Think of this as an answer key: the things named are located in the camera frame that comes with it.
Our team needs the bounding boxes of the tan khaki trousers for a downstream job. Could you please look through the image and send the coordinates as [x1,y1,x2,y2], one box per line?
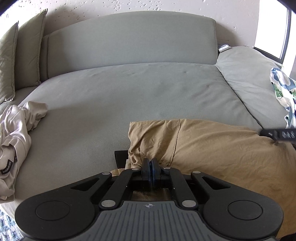
[123,119,295,237]

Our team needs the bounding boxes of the blue green patterned white cloth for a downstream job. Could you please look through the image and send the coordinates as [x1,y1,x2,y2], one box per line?
[269,67,295,128]

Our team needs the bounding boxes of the large grey floor cushion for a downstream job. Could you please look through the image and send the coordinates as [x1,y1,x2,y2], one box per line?
[216,47,288,129]

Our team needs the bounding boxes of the small silver box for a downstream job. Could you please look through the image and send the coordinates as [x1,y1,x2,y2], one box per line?
[218,44,231,53]

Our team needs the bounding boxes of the blue white patterned rug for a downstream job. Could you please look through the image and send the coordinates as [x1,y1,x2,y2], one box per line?
[0,209,23,241]

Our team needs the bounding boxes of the white grey garment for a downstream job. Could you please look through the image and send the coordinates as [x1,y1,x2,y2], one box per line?
[1,101,48,203]

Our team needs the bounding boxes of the grey green sofa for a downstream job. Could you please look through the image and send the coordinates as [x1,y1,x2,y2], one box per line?
[1,11,263,215]

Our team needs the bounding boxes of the rear grey back pillow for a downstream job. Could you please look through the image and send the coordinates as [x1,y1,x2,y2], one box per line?
[15,10,47,90]

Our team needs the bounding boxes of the grey pillow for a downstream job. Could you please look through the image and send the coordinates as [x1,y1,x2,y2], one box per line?
[1,22,19,104]
[15,10,47,90]

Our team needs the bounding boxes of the front grey back pillow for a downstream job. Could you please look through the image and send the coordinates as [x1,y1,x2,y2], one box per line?
[1,22,19,104]

